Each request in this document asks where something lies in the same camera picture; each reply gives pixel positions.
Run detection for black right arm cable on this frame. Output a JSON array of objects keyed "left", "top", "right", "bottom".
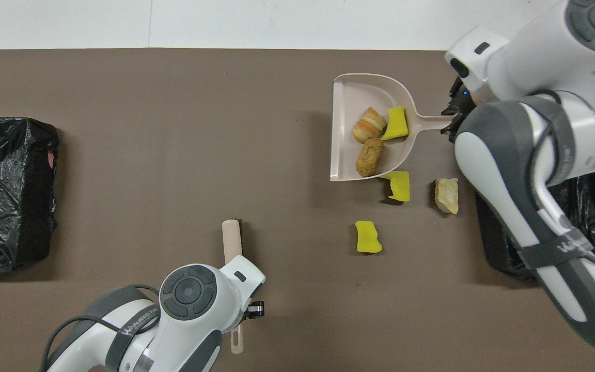
[{"left": 527, "top": 90, "right": 595, "bottom": 274}]

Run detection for beige hand brush black bristles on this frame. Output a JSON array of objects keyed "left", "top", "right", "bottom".
[{"left": 222, "top": 219, "right": 247, "bottom": 355}]

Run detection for black bagged bin pink spot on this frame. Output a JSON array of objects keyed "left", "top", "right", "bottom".
[{"left": 0, "top": 117, "right": 60, "bottom": 273}]

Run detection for brown round bread toy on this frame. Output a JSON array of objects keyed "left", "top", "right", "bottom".
[{"left": 355, "top": 137, "right": 386, "bottom": 178}]

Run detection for striped croissant toy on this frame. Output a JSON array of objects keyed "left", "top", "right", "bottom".
[{"left": 353, "top": 106, "right": 388, "bottom": 144}]

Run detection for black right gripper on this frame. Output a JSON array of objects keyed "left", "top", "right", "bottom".
[{"left": 441, "top": 77, "right": 476, "bottom": 143}]

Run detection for small yellow sponge piece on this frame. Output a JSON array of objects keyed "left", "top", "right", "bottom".
[{"left": 354, "top": 221, "right": 383, "bottom": 255}]

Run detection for beige plastic dustpan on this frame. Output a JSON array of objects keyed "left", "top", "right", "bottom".
[{"left": 329, "top": 73, "right": 456, "bottom": 182}]

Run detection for green and yellow sponge piece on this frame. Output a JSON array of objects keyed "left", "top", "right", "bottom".
[{"left": 380, "top": 106, "right": 410, "bottom": 142}]

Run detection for notched yellow sponge piece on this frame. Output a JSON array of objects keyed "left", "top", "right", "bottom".
[{"left": 379, "top": 170, "right": 411, "bottom": 203}]

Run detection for beige crusty bread chunk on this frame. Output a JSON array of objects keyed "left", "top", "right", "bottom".
[{"left": 434, "top": 178, "right": 459, "bottom": 215}]

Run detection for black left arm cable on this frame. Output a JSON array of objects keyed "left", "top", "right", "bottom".
[{"left": 43, "top": 283, "right": 161, "bottom": 372}]

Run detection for black bag lined bin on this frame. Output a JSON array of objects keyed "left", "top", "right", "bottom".
[{"left": 475, "top": 169, "right": 595, "bottom": 284}]

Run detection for brown table mat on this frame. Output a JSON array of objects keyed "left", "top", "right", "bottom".
[{"left": 0, "top": 48, "right": 595, "bottom": 372}]

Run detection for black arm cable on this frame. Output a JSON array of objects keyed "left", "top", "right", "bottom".
[
  {"left": 527, "top": 90, "right": 595, "bottom": 274},
  {"left": 43, "top": 283, "right": 161, "bottom": 372}
]

